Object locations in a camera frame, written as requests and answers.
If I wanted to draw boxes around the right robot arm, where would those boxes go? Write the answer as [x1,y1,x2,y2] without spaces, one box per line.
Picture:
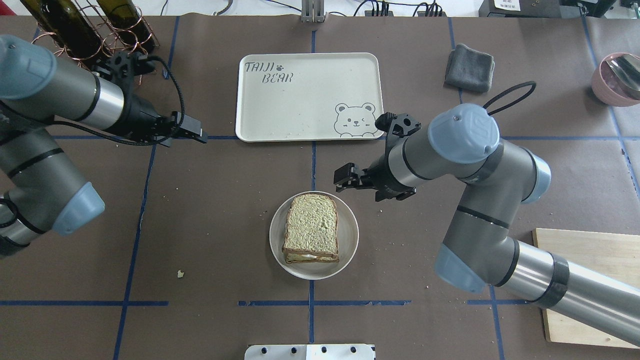
[333,104,640,346]

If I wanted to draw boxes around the bread slice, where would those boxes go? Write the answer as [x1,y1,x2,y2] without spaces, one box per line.
[283,251,339,264]
[281,193,339,256]

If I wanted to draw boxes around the grey metal post bracket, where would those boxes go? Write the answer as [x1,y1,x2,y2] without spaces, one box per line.
[301,0,327,23]

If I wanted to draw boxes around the white round plate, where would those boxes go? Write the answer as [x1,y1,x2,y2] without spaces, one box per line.
[269,191,360,281]

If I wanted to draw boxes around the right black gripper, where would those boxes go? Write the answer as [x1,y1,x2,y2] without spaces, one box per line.
[334,112,422,202]

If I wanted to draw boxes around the dark green wine bottle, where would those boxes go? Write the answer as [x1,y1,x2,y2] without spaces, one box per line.
[21,0,109,68]

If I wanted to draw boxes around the copper wire bottle rack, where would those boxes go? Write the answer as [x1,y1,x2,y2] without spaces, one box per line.
[32,0,160,69]

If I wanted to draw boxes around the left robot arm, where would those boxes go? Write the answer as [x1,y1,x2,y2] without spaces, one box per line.
[0,34,208,258]

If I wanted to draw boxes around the fried egg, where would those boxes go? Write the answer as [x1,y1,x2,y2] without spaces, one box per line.
[287,253,320,262]

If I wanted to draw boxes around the pink bowl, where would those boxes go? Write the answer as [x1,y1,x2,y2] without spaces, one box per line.
[590,52,639,108]

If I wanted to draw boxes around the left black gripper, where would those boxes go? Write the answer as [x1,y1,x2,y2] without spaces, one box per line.
[96,51,209,147]

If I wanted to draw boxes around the cream bear serving tray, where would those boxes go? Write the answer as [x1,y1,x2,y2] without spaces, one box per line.
[235,52,384,142]

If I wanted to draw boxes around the folded grey cloth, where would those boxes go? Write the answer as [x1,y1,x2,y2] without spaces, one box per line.
[444,43,495,93]

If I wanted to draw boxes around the wooden cutting board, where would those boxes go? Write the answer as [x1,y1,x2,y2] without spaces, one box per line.
[532,228,640,349]

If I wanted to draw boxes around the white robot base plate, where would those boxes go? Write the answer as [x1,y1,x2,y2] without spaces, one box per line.
[244,343,377,360]

